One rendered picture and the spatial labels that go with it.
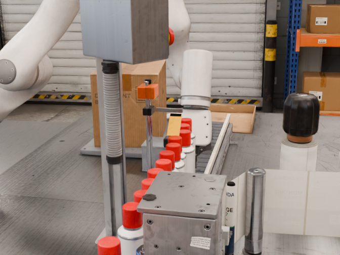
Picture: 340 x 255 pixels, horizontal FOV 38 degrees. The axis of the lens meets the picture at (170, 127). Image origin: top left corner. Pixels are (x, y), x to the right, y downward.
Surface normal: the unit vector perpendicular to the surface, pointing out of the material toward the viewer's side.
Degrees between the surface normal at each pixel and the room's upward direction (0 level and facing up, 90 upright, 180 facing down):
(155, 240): 90
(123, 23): 90
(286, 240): 0
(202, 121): 68
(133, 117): 90
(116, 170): 90
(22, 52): 61
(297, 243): 0
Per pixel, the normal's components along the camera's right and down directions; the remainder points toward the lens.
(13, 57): 0.04, -0.22
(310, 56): -0.15, 0.29
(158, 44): 0.68, 0.21
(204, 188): -0.01, -0.96
